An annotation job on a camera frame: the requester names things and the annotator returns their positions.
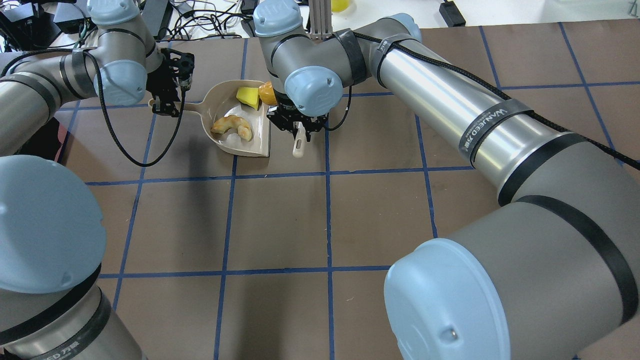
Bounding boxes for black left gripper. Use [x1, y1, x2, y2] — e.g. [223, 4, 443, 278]
[147, 48, 195, 118]

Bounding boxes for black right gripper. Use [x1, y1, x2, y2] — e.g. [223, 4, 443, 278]
[267, 97, 329, 145]

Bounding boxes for white hand brush black bristles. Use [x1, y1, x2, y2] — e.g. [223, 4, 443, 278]
[292, 121, 307, 158]

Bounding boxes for brown toy potato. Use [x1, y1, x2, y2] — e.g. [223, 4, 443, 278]
[258, 80, 278, 106]

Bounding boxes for beige plastic dustpan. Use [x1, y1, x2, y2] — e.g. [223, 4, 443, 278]
[148, 80, 272, 158]

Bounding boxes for toy croissant piece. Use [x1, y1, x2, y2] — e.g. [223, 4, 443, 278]
[210, 114, 253, 141]

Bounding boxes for yellow sponge block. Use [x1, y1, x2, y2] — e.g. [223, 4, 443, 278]
[236, 86, 261, 111]

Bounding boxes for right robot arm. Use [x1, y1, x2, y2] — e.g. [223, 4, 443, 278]
[217, 19, 639, 360]

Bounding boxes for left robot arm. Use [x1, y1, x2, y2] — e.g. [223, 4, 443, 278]
[0, 0, 194, 360]

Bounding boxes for yellow tape roll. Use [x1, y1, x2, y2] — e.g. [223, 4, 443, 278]
[330, 0, 352, 13]

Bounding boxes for aluminium frame post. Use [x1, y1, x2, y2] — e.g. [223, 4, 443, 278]
[308, 0, 333, 41]

